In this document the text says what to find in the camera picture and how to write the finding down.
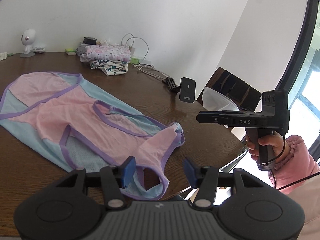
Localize folded cream teal-flower cloth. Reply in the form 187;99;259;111
89;60;128;76

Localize wooden chair with cushion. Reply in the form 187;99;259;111
197;67;261;112

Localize folded pink floral cloth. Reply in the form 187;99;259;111
80;45;131;62

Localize person's right hand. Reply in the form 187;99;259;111
245;132;286;168

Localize green sponge pack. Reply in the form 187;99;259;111
65;48;77;55

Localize white digital clock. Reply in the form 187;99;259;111
32;46;46;53

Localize black wireless charger stand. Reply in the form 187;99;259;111
162;77;196;103

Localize white power strip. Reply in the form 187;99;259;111
140;59;152;66

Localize white robot figurine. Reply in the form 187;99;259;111
20;29;36;58

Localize pink blue mesh garment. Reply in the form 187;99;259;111
1;72;185;200

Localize small black box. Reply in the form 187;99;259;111
83;36;97;45

